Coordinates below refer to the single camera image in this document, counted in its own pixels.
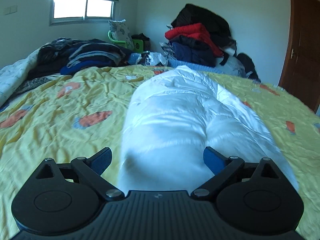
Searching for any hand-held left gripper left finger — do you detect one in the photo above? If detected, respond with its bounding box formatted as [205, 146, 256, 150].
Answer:
[34, 147, 126, 201]

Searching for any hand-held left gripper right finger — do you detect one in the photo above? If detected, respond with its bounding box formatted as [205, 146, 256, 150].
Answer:
[190, 146, 283, 201]

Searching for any white puffer jacket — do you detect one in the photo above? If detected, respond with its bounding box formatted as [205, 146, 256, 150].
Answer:
[117, 65, 300, 193]

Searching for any pile of dark folded clothes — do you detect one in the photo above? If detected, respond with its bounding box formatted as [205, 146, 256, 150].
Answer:
[26, 38, 133, 81]

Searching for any pile of red dark clothes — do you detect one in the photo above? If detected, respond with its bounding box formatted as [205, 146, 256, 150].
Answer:
[170, 4, 232, 46]

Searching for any yellow printed bedspread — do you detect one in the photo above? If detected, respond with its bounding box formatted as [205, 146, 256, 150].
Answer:
[0, 65, 320, 238]

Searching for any grey bag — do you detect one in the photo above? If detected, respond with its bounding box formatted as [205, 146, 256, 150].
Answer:
[220, 55, 248, 76]

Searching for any blue knitted blanket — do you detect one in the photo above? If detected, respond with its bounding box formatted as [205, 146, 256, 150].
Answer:
[129, 52, 223, 73]

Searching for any black white striped cloth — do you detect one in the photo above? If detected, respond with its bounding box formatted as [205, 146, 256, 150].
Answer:
[17, 74, 63, 93]

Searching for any navy jacket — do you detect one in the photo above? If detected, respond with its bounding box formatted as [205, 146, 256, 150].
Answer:
[170, 41, 218, 68]

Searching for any black white plastic bag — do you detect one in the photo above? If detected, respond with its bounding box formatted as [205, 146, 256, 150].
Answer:
[139, 51, 168, 67]

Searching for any white quilted blanket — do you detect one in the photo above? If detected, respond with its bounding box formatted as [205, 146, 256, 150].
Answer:
[0, 49, 41, 108]

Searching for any houndstooth cloth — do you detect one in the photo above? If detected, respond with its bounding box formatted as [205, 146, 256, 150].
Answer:
[160, 42, 176, 59]

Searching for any green plastic chair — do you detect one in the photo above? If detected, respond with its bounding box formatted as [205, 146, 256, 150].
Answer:
[107, 30, 131, 47]

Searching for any green box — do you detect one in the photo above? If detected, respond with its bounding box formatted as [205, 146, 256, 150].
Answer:
[131, 33, 151, 52]

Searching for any patterned pillow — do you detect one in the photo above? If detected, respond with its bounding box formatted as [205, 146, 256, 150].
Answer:
[108, 19, 134, 49]

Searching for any red jacket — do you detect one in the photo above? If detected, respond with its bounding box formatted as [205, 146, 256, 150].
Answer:
[164, 23, 223, 57]

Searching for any brown wooden door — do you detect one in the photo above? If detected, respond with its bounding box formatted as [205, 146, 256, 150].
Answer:
[278, 0, 320, 113]

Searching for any window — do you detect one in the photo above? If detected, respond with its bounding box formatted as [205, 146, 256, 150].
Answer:
[48, 0, 116, 27]

